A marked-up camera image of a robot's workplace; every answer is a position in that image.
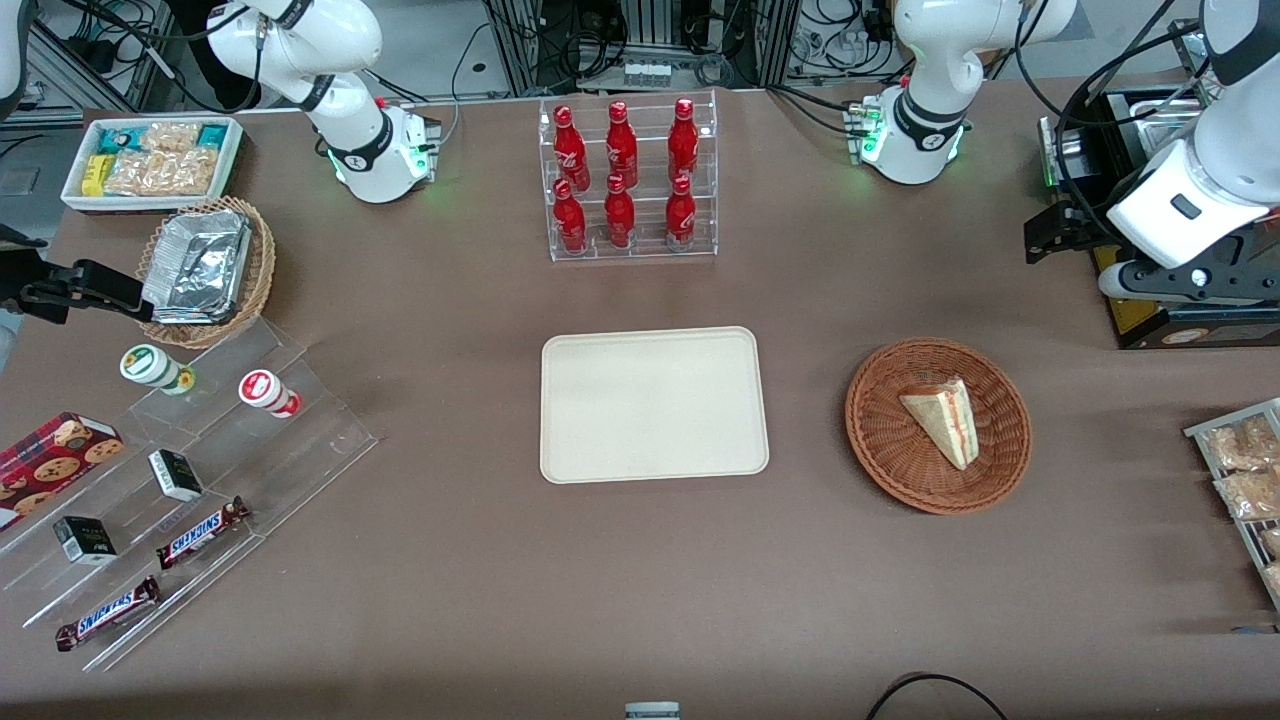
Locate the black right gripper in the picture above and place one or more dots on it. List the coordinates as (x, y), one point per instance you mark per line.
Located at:
(22, 283)

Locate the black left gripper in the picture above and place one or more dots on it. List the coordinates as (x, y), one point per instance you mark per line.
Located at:
(1083, 222)

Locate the triangular sandwich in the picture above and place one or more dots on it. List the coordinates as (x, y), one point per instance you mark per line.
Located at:
(945, 415)

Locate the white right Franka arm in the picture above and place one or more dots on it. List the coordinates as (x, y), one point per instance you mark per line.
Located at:
(355, 150)

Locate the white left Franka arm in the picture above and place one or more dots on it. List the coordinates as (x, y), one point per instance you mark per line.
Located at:
(925, 110)

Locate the light oval wicker basket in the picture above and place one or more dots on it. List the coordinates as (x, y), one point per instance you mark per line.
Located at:
(262, 265)

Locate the brown round wicker basket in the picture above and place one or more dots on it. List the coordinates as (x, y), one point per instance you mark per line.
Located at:
(890, 440)

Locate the beige plastic serving tray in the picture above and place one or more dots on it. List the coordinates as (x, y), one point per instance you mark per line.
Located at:
(650, 405)

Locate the grey metal box green light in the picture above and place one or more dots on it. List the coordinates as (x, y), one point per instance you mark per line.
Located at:
(1070, 150)

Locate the green lid yogurt cup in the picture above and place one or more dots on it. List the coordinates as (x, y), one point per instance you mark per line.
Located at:
(148, 364)

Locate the yellow snack packet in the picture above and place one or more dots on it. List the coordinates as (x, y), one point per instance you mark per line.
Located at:
(96, 175)

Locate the aluminium foil container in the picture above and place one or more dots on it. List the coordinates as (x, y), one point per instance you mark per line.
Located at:
(195, 265)

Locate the black food warmer cabinet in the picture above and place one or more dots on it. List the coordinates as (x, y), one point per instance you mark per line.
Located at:
(1140, 322)

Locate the large clear cracker bag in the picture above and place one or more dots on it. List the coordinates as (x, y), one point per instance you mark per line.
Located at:
(165, 175)

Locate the teal snack packet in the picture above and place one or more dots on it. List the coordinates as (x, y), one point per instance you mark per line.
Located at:
(120, 138)
(212, 135)

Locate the red cookie box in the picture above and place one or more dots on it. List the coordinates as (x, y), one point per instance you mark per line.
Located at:
(50, 460)

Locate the small clear cracker bag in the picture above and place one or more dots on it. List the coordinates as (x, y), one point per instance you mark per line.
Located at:
(170, 136)

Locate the white rectangular snack bin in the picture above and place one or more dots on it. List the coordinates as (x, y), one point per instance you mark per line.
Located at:
(235, 160)

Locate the small black carton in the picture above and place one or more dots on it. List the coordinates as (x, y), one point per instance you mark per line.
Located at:
(175, 475)
(85, 540)

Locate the red lid yogurt cup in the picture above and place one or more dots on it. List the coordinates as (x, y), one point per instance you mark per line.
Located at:
(262, 388)

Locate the clear acrylic step display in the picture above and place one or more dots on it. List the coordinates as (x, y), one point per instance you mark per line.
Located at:
(300, 440)

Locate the Snickers chocolate bar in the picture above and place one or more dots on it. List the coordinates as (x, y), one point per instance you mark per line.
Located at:
(105, 614)
(200, 533)

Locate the clear bag of pastries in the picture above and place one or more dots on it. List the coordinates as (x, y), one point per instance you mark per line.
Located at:
(1272, 542)
(1250, 493)
(1274, 580)
(1240, 445)

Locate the red cola bottle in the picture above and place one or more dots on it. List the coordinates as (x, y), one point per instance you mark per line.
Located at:
(619, 215)
(683, 140)
(680, 215)
(570, 220)
(570, 150)
(621, 145)

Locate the clear acrylic bottle rack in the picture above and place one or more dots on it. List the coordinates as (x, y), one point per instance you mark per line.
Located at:
(640, 255)

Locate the white power strip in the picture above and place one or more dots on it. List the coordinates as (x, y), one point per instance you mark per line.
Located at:
(646, 73)

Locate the small dark flat object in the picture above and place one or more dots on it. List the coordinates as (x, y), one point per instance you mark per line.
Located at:
(1255, 630)

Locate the aluminium equipment rack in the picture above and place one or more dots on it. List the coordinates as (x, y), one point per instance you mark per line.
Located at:
(640, 35)

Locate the small grey device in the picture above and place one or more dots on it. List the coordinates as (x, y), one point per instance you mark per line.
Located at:
(652, 711)

